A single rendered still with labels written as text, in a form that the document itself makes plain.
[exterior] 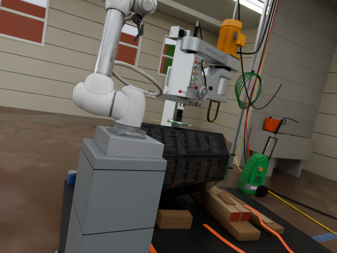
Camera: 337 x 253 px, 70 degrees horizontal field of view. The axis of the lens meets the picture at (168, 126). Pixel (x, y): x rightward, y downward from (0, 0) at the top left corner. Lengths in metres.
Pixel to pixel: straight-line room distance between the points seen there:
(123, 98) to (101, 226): 0.67
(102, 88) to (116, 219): 0.69
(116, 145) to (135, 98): 0.28
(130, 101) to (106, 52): 0.30
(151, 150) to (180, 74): 1.24
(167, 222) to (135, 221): 0.87
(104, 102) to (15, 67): 6.98
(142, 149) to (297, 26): 5.30
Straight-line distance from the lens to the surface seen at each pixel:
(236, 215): 2.58
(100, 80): 1.36
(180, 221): 2.32
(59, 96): 8.28
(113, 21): 1.49
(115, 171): 1.26
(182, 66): 2.43
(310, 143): 5.94
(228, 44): 3.00
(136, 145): 1.30
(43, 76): 8.23
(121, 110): 1.34
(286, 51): 5.93
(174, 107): 3.30
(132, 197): 1.36
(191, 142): 2.39
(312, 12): 6.64
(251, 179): 3.75
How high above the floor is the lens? 1.14
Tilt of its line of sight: 7 degrees down
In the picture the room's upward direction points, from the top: 11 degrees clockwise
